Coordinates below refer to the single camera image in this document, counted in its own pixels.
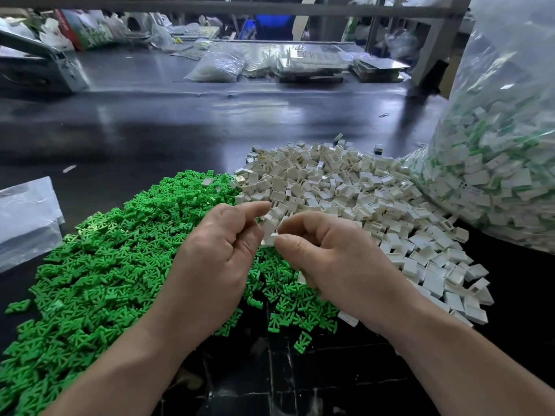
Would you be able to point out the person's left hand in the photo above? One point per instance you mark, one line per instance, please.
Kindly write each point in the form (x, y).
(208, 273)

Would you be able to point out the person's right hand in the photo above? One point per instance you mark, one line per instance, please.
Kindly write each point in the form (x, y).
(351, 268)

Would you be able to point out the small white plastic part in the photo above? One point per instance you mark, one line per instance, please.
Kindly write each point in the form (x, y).
(269, 239)

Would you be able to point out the pile of white plastic caps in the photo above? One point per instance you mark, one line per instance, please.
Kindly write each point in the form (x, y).
(364, 186)

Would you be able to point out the pile of green plastic clips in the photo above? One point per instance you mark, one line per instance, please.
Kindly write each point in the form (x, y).
(95, 264)

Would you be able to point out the clear plastic bag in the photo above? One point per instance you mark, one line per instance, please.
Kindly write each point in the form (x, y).
(507, 156)

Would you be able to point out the person's left forearm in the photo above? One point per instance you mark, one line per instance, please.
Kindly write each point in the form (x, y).
(104, 381)

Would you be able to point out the small green plastic part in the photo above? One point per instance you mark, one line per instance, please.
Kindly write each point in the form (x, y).
(17, 306)

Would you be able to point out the small clear bag of parts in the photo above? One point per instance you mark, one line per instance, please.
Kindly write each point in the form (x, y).
(215, 66)

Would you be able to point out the stack of clear flat bags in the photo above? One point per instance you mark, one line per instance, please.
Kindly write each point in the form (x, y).
(28, 222)

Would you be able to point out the dark flat tray stack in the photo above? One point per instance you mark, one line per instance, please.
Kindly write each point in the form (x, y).
(380, 68)

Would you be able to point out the blue crate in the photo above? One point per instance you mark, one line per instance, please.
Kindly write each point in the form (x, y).
(270, 27)

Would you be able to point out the grey heat sealer machine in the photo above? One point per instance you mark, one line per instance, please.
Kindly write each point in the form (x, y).
(43, 69)

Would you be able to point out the grey metal horizontal bar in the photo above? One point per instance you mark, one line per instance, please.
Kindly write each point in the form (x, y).
(260, 8)

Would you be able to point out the grey metal slanted post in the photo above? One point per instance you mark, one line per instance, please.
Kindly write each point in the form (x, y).
(438, 39)

